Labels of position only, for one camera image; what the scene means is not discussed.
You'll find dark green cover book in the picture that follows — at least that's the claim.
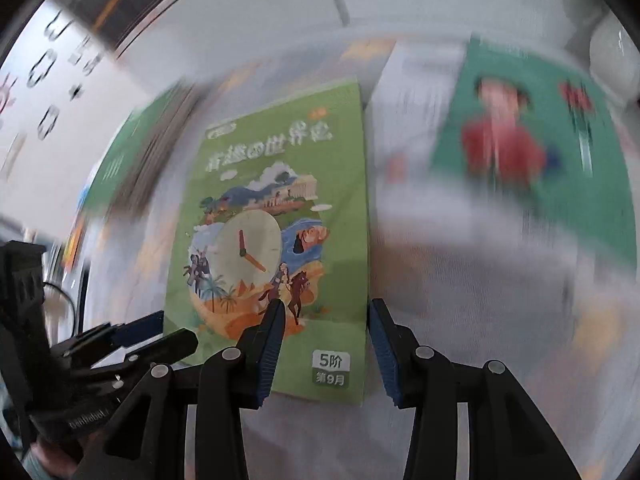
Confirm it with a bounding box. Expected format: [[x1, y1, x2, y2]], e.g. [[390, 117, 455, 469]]
[[80, 80, 201, 218]]

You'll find light green illustrated book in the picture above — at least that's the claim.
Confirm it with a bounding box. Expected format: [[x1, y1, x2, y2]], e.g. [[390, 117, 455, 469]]
[[164, 79, 369, 404]]

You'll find teal green cover book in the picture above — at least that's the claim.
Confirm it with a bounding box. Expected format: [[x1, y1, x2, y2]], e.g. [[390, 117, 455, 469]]
[[432, 37, 638, 268]]

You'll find white fairy cover book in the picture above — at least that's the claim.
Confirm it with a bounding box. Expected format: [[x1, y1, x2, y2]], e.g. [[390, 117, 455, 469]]
[[364, 41, 466, 197]]

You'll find person's left hand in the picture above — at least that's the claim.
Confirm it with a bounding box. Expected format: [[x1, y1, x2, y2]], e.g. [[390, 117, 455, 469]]
[[30, 439, 78, 479]]

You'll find orange comic cover book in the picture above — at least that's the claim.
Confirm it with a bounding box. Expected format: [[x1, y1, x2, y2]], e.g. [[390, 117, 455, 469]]
[[62, 214, 87, 272]]

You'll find white ribbed ceramic vase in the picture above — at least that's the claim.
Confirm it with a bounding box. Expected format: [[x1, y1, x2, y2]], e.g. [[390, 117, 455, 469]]
[[589, 12, 639, 108]]

